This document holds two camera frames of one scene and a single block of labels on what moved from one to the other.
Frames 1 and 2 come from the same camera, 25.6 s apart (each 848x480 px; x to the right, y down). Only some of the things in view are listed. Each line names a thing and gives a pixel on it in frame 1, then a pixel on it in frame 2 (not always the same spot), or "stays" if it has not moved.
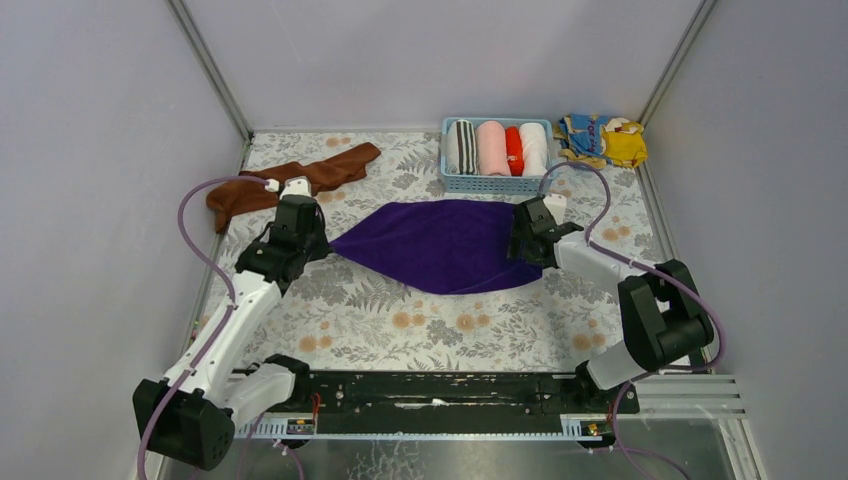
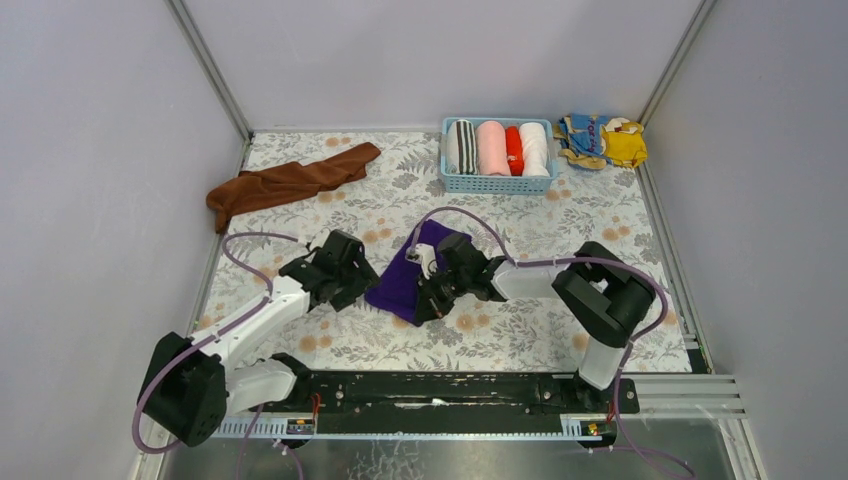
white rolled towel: x=534 y=148 stays
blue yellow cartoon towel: x=598 y=140 stays
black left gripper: x=313 y=241 → x=351 y=281
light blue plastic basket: x=496 y=155 stays
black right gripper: x=525 y=237 → x=436 y=291
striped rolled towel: x=461 y=151 stays
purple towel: x=441 y=246 → x=395 y=290
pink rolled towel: x=491 y=147 stays
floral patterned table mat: x=340 y=317 stays
